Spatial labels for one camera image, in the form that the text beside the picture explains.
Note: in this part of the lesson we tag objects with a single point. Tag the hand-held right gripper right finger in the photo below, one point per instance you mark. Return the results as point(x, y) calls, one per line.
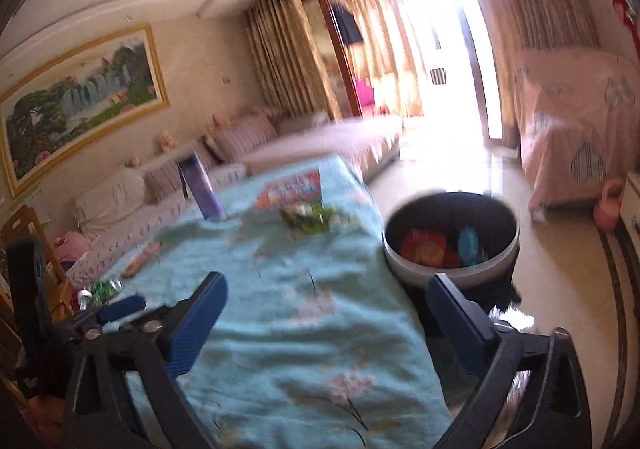
point(457, 324)

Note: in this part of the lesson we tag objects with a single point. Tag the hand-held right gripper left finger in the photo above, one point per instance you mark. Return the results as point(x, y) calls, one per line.
point(197, 324)

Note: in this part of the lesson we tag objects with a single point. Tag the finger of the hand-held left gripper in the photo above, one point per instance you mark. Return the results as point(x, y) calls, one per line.
point(122, 305)
point(145, 327)

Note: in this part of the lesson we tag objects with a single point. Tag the white bin with black bag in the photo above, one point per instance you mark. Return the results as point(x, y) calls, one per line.
point(400, 261)

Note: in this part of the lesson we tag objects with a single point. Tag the green drink can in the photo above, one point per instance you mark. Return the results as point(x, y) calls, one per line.
point(107, 290)

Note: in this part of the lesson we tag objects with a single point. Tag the red drink can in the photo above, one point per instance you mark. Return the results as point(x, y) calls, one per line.
point(83, 300)

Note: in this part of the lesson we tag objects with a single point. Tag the long tan narrow box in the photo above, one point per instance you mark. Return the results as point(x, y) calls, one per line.
point(142, 261)

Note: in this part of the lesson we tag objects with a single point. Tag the pink plush toy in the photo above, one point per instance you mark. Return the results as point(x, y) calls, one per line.
point(72, 247)

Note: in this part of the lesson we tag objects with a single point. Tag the wooden chair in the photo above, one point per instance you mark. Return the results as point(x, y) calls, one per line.
point(27, 229)

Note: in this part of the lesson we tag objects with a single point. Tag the turquoise floral tablecloth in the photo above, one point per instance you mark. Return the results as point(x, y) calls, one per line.
point(300, 329)

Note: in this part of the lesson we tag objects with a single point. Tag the white cushion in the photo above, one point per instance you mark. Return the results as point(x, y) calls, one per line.
point(112, 201)

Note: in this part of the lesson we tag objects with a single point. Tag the purple drinking bottle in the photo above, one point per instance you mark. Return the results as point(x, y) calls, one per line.
point(202, 189)

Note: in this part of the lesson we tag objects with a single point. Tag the small plush toy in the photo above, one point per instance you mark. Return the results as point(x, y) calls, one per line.
point(168, 140)
point(215, 119)
point(132, 161)

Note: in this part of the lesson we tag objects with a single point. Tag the green snack packet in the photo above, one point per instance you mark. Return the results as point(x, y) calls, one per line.
point(310, 221)

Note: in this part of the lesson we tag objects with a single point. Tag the colourful book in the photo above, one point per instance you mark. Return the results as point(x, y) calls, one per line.
point(290, 189)

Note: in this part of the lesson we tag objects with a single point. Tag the pink plastic jug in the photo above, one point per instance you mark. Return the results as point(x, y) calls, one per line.
point(607, 206)

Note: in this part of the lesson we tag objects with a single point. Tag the large striped pillow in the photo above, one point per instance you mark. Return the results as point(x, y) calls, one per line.
point(245, 136)

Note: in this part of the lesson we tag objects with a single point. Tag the framed landscape painting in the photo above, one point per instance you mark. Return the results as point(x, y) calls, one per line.
point(75, 99)

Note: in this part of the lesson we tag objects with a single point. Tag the pink sofa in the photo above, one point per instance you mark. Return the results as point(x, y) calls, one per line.
point(325, 144)

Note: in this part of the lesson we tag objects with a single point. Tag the small striped pillow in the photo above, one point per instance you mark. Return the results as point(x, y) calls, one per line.
point(267, 113)

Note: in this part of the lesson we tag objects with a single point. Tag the pink printed furniture cover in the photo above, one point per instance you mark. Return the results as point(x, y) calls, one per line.
point(565, 129)

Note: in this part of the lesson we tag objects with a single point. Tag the beige patterned curtain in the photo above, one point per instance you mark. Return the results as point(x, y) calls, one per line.
point(287, 49)

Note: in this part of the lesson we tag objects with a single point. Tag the sheer yellow curtain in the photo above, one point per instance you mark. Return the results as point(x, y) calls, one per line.
point(395, 39)

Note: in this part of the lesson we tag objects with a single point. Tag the dark hanging garment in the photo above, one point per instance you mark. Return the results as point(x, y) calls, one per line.
point(348, 24)

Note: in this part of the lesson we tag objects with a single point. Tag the red hanging ornament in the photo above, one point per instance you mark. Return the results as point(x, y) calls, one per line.
point(624, 9)

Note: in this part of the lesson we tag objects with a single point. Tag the brown wooden door frame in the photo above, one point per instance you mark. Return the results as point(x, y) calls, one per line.
point(345, 74)

